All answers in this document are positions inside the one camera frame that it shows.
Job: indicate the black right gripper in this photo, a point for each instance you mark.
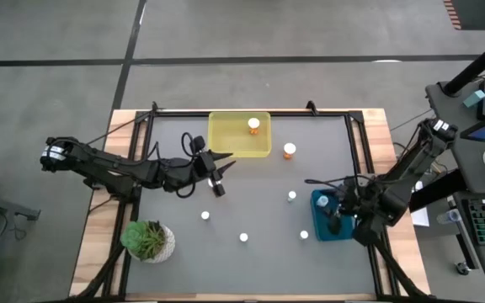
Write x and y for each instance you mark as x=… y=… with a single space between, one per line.
x=352 y=198

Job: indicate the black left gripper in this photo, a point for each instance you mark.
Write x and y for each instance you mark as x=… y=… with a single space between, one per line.
x=188 y=172

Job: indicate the clear bottle white cap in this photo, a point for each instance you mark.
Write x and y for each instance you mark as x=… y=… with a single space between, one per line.
x=322 y=201

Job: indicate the small bottle white cap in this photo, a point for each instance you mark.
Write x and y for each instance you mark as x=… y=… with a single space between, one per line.
x=243 y=237
x=304 y=235
x=205 y=215
x=291 y=195

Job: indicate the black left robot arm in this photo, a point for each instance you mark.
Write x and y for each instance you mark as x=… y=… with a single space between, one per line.
x=99 y=166

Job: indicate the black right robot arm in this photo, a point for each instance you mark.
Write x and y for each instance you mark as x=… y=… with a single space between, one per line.
x=406 y=168

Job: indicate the blue plastic bin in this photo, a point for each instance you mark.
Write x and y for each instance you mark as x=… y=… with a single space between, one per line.
x=319 y=225

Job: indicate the yellow translucent plastic bin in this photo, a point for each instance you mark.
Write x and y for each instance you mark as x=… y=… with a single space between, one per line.
x=230 y=134

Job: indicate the white paper sheet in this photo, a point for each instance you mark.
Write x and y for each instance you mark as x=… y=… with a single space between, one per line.
x=420 y=218

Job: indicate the grey table mat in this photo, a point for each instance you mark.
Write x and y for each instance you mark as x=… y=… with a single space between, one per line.
x=268 y=265

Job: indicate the small potted green plant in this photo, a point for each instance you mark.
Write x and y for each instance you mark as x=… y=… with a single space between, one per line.
x=168 y=248

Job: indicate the black desk support bar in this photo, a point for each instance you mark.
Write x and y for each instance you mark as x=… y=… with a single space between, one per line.
x=440 y=189

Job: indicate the green succulent plant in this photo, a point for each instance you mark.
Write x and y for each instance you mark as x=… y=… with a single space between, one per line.
x=145 y=240

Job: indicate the clear plastic cup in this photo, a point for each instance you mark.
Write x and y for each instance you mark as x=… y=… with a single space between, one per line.
x=449 y=216

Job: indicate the dark grey side desk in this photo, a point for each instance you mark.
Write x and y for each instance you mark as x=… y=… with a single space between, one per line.
x=449 y=139

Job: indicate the black caster wheel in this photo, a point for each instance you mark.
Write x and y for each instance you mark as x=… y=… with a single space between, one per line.
x=462 y=268

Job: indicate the small teal box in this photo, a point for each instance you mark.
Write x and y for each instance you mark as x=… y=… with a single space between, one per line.
x=474 y=99

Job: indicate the black diagonal pole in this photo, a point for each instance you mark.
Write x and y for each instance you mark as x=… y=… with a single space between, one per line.
x=478 y=63

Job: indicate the striped edge floor mat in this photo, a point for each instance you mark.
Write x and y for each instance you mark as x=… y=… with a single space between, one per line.
x=476 y=12

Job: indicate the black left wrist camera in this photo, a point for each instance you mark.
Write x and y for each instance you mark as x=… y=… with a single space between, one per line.
x=219 y=190

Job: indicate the black aluminium rig frame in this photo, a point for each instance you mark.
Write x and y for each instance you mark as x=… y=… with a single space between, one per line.
x=310 y=114

